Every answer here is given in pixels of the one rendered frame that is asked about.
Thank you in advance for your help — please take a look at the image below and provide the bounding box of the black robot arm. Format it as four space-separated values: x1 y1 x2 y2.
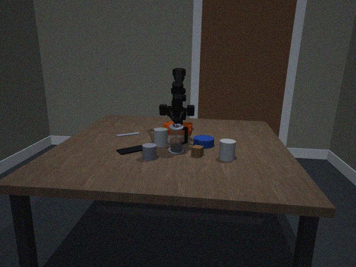
171 68 186 125

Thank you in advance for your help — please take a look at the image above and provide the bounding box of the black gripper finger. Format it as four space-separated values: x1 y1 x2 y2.
167 108 173 121
179 108 187 121

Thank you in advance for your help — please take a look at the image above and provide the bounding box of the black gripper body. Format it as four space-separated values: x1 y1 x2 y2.
159 103 195 116

